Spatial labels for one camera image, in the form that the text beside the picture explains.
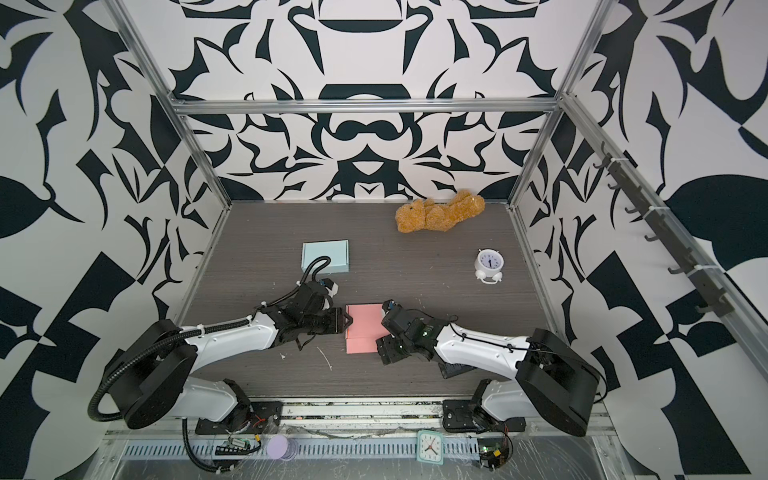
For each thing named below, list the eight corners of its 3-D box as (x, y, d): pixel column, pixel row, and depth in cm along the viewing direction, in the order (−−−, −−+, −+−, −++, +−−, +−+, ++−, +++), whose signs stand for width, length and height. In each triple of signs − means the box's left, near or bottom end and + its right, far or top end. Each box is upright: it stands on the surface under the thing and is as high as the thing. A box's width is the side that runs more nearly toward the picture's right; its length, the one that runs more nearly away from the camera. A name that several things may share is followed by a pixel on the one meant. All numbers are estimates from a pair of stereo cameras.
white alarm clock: (477, 284, 100) (480, 278, 97) (471, 254, 108) (473, 248, 105) (506, 284, 100) (509, 278, 97) (497, 254, 108) (500, 248, 105)
